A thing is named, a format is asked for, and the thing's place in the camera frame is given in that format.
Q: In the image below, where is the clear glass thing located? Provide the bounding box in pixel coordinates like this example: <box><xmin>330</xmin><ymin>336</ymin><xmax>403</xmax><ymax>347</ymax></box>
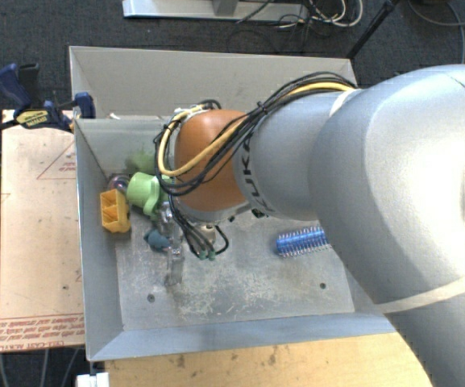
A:
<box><xmin>107</xmin><ymin>173</ymin><xmax>131</xmax><ymax>195</ymax></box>

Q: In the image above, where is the small teal toy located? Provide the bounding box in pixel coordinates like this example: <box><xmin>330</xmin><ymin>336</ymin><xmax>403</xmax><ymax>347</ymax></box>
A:
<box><xmin>143</xmin><ymin>227</ymin><xmax>170</xmax><ymax>253</ymax></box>

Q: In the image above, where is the brown cardboard board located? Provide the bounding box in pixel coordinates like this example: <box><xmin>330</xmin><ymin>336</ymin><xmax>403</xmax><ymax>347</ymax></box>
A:
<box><xmin>0</xmin><ymin>109</ymin><xmax>86</xmax><ymax>354</ymax></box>

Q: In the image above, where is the light green plastic cup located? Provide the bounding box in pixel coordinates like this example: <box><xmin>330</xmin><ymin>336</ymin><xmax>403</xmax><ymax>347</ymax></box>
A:
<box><xmin>126</xmin><ymin>171</ymin><xmax>173</xmax><ymax>219</ymax></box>

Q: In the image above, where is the yellow plastic box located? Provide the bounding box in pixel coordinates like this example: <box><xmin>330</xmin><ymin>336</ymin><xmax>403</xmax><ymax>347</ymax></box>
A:
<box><xmin>99</xmin><ymin>188</ymin><xmax>132</xmax><ymax>235</ymax></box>

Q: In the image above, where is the blue ribbed hair roller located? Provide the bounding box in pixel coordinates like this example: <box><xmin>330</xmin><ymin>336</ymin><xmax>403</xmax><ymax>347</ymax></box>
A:
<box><xmin>276</xmin><ymin>226</ymin><xmax>333</xmax><ymax>258</ymax></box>

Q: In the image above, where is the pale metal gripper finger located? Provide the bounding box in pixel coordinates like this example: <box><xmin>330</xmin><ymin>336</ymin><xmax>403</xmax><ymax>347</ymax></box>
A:
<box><xmin>158</xmin><ymin>201</ymin><xmax>176</xmax><ymax>241</ymax></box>
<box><xmin>164</xmin><ymin>243</ymin><xmax>185</xmax><ymax>288</ymax></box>

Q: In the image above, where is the grey metal bin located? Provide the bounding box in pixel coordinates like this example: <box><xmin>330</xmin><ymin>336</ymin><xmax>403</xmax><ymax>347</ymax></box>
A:
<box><xmin>69</xmin><ymin>45</ymin><xmax>398</xmax><ymax>363</ymax></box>

